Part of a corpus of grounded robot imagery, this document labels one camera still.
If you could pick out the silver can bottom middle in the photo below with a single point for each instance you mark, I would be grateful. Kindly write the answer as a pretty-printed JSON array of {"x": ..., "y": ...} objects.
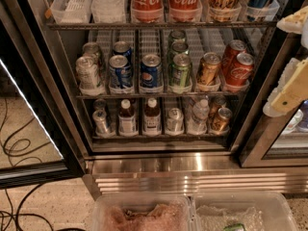
[{"x": 175, "y": 120}]

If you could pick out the brown juice bottle left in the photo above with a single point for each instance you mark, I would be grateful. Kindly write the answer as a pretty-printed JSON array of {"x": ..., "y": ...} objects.
[{"x": 127, "y": 118}]

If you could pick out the brown juice bottle right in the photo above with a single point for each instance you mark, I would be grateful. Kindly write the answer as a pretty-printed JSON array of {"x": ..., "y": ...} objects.
[{"x": 152, "y": 118}]

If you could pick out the blue pepsi can left rear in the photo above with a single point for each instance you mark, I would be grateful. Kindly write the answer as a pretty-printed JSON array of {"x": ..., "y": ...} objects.
[{"x": 123, "y": 48}]

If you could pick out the empty clear tray top shelf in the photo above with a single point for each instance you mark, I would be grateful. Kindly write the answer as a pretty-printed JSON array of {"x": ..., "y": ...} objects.
[{"x": 71, "y": 11}]

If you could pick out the green can front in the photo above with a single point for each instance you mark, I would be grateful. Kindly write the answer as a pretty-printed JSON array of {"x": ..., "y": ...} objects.
[{"x": 180, "y": 69}]

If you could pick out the white silver can front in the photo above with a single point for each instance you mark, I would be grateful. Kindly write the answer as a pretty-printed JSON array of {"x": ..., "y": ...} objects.
[{"x": 88, "y": 73}]

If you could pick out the gold can bottom rear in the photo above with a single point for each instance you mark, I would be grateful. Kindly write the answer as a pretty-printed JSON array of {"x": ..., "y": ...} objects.
[{"x": 216, "y": 103}]

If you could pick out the clear bin with bubble wrap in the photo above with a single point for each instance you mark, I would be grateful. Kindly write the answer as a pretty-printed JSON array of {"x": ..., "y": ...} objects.
[{"x": 257, "y": 211}]

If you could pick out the silver can bottom left front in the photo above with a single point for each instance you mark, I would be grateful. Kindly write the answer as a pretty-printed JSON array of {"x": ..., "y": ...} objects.
[{"x": 103, "y": 125}]

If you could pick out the gold can bottom front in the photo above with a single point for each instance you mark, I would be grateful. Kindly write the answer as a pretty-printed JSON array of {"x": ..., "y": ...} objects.
[{"x": 221, "y": 119}]

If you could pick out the clear bin with pink wrap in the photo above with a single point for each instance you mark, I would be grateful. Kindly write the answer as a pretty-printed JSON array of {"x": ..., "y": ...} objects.
[{"x": 142, "y": 211}]

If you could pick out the clear water bottle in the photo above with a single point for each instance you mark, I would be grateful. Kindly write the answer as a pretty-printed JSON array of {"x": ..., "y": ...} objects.
[{"x": 199, "y": 116}]

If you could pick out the white silver can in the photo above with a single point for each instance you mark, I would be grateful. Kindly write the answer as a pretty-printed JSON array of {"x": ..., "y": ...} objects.
[
  {"x": 88, "y": 73},
  {"x": 93, "y": 49}
]

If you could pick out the white silver can rear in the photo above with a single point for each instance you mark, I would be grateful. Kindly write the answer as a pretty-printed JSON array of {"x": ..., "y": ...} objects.
[{"x": 93, "y": 49}]

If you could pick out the blue pepsi can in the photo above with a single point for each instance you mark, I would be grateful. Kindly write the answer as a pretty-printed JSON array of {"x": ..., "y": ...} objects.
[
  {"x": 120, "y": 72},
  {"x": 151, "y": 71},
  {"x": 123, "y": 48}
]

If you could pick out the gold can middle shelf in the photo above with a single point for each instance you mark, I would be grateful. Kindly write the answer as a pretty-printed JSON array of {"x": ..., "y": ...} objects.
[{"x": 209, "y": 65}]

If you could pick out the right glass fridge door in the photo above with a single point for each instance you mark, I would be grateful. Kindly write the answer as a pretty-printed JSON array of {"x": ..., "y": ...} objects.
[{"x": 279, "y": 141}]

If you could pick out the blue pepsi can middle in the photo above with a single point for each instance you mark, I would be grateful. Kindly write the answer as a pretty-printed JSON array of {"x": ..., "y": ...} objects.
[{"x": 151, "y": 71}]

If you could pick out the green can middle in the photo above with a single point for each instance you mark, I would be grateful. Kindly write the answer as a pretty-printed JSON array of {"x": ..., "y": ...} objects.
[{"x": 178, "y": 48}]

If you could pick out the brown juice bottle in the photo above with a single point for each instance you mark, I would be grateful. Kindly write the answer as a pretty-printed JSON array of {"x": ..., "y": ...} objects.
[
  {"x": 127, "y": 118},
  {"x": 152, "y": 118}
]

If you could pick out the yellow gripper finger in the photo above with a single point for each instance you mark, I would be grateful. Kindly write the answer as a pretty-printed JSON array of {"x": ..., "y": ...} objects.
[
  {"x": 293, "y": 23},
  {"x": 292, "y": 89}
]

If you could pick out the open glass fridge door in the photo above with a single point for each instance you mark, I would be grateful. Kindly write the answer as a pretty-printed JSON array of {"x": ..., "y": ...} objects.
[{"x": 36, "y": 145}]

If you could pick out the red coke can front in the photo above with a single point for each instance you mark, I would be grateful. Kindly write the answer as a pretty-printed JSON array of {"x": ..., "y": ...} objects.
[{"x": 240, "y": 69}]

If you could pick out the silver can bottom left rear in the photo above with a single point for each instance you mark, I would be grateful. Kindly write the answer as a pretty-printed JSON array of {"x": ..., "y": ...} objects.
[{"x": 100, "y": 104}]

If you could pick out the blue pepsi can left front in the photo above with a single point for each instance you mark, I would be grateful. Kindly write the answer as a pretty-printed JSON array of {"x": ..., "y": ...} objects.
[{"x": 120, "y": 72}]

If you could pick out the green can rear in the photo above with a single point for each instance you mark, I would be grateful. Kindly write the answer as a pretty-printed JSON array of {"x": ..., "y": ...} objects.
[{"x": 176, "y": 36}]

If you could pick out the red coke can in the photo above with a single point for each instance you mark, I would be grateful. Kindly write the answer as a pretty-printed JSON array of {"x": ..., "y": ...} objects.
[
  {"x": 240, "y": 69},
  {"x": 233, "y": 48},
  {"x": 183, "y": 10},
  {"x": 147, "y": 10}
]

